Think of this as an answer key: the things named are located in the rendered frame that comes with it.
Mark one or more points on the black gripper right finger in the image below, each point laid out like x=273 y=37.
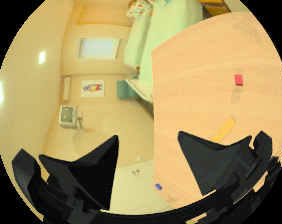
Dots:
x=208 y=160

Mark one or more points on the small blue block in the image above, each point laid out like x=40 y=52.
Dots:
x=158 y=186

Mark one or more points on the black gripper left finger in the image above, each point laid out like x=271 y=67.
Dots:
x=92 y=173

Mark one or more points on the small red block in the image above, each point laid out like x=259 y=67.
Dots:
x=238 y=80

